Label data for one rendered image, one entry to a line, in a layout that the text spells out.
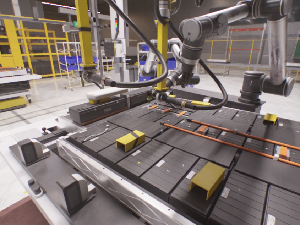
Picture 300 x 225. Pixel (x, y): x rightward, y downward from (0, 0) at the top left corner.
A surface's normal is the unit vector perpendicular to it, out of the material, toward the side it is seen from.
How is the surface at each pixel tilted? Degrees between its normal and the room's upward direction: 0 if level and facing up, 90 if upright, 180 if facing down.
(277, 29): 125
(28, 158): 90
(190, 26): 101
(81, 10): 90
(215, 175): 0
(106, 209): 0
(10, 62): 90
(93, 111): 90
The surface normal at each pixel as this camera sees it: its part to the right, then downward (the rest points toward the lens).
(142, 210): -0.61, 0.28
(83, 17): 0.61, 0.28
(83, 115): 0.79, 0.22
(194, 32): -0.77, 0.40
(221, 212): 0.00, -0.94
